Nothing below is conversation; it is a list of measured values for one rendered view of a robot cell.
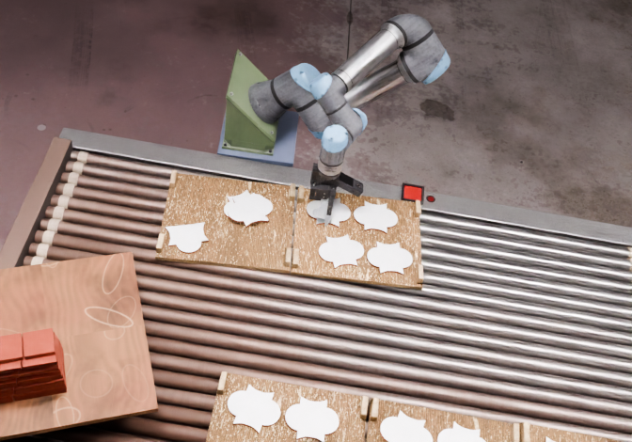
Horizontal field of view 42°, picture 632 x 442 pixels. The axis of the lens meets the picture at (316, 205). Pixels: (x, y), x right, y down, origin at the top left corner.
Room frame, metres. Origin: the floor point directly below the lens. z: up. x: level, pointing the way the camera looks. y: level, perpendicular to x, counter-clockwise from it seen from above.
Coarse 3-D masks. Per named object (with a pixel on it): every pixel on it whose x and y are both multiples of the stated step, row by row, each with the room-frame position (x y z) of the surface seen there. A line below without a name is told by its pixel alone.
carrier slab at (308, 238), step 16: (304, 192) 1.85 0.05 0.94; (304, 208) 1.79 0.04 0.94; (352, 208) 1.83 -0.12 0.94; (400, 208) 1.87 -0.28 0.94; (304, 224) 1.72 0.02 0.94; (352, 224) 1.76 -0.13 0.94; (400, 224) 1.80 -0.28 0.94; (416, 224) 1.81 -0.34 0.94; (304, 240) 1.65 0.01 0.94; (320, 240) 1.67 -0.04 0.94; (368, 240) 1.71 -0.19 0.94; (384, 240) 1.72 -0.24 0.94; (400, 240) 1.73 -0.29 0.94; (416, 240) 1.74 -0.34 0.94; (304, 256) 1.59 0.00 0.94; (416, 256) 1.68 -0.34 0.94; (304, 272) 1.53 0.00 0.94; (320, 272) 1.54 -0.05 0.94; (336, 272) 1.55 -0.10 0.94; (352, 272) 1.57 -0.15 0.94; (368, 272) 1.58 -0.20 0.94; (416, 272) 1.62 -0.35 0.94; (416, 288) 1.56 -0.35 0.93
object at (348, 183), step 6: (342, 174) 1.80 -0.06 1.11; (330, 180) 1.77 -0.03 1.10; (336, 180) 1.77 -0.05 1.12; (342, 180) 1.78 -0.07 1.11; (348, 180) 1.79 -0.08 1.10; (354, 180) 1.81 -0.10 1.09; (342, 186) 1.77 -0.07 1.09; (348, 186) 1.77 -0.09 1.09; (354, 186) 1.78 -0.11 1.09; (360, 186) 1.79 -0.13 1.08; (354, 192) 1.77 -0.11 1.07; (360, 192) 1.77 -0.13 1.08
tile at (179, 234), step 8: (192, 224) 1.62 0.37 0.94; (200, 224) 1.63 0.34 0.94; (168, 232) 1.58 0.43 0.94; (176, 232) 1.58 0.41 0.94; (184, 232) 1.58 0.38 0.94; (192, 232) 1.59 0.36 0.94; (200, 232) 1.60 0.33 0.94; (176, 240) 1.55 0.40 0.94; (184, 240) 1.56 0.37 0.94; (192, 240) 1.56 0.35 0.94; (200, 240) 1.57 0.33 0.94; (208, 240) 1.57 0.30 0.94; (184, 248) 1.52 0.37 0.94; (192, 248) 1.53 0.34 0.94
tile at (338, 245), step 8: (328, 240) 1.67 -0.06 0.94; (336, 240) 1.67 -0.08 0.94; (344, 240) 1.68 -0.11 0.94; (352, 240) 1.69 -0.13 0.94; (320, 248) 1.63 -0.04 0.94; (328, 248) 1.63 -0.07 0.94; (336, 248) 1.64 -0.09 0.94; (344, 248) 1.65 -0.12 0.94; (352, 248) 1.65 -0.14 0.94; (360, 248) 1.66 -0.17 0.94; (320, 256) 1.60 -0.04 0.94; (328, 256) 1.60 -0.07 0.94; (336, 256) 1.61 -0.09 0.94; (344, 256) 1.62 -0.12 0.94; (352, 256) 1.62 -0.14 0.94; (360, 256) 1.63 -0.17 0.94; (336, 264) 1.58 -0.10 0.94; (344, 264) 1.59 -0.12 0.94; (352, 264) 1.59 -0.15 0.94
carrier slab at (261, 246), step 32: (192, 192) 1.76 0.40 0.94; (224, 192) 1.79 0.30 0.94; (256, 192) 1.81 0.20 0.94; (288, 192) 1.84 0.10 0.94; (224, 224) 1.65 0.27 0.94; (256, 224) 1.68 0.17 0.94; (288, 224) 1.71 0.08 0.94; (160, 256) 1.48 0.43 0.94; (192, 256) 1.51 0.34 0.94; (224, 256) 1.53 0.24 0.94; (256, 256) 1.55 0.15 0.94
